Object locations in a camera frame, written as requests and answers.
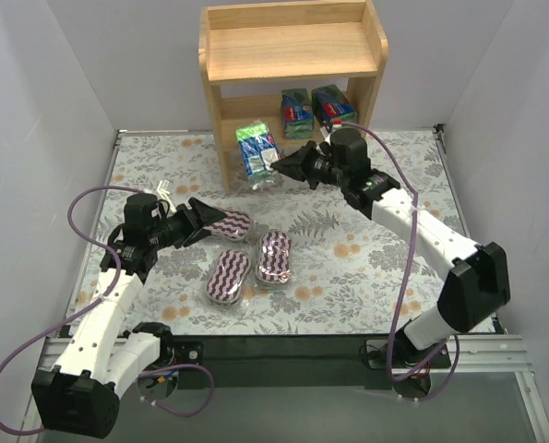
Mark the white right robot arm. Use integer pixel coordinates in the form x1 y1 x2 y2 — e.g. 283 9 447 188
272 138 510 364

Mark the pink wavy sponge lower left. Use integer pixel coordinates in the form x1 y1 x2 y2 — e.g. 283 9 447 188
206 249 251 305

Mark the pink wavy sponge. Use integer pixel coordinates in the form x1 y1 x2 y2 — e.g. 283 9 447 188
205 209 253 242
206 249 251 305
255 231 292 286

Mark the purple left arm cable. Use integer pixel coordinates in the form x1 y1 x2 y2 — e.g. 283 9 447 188
0 185 216 436

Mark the pink wavy sponge middle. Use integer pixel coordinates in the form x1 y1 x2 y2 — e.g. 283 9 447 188
255 231 292 286

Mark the pink wavy sponge top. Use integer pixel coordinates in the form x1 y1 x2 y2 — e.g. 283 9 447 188
205 209 253 242

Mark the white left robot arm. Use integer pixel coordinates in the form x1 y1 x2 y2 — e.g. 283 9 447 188
31 193 226 438

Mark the green blue sponge pack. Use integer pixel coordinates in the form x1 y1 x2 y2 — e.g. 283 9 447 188
235 120 281 190
280 89 315 139
311 84 358 127

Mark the white cable connector tag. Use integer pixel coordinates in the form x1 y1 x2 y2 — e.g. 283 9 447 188
156 179 173 207

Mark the floral patterned table mat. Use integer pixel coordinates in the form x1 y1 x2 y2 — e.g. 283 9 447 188
66 129 495 336

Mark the wooden two-tier shelf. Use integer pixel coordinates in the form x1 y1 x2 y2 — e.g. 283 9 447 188
198 1 388 193

